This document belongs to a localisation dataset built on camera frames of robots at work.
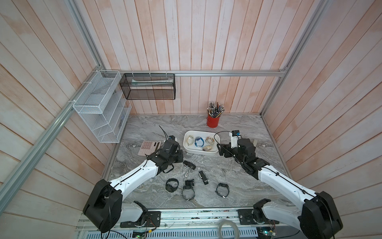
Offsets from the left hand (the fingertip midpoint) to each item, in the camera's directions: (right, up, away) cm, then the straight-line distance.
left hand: (181, 156), depth 86 cm
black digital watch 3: (+24, -18, -3) cm, 30 cm away
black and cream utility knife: (+50, +7, +15) cm, 53 cm away
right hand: (+25, +8, -1) cm, 26 cm away
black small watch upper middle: (+5, -14, -4) cm, 15 cm away
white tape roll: (+23, -32, -10) cm, 41 cm away
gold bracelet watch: (+20, +8, +17) cm, 28 cm away
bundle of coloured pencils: (+24, +29, +17) cm, 42 cm away
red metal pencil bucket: (+23, +21, +28) cm, 42 cm away
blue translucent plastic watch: (+12, +7, +17) cm, 22 cm away
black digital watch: (-6, -16, -6) cm, 18 cm away
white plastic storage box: (+7, +3, +8) cm, 11 cm away
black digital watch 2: (+4, -20, -3) cm, 21 cm away
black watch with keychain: (+4, -6, +6) cm, 9 cm away
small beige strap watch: (+3, +9, +18) cm, 21 cm away
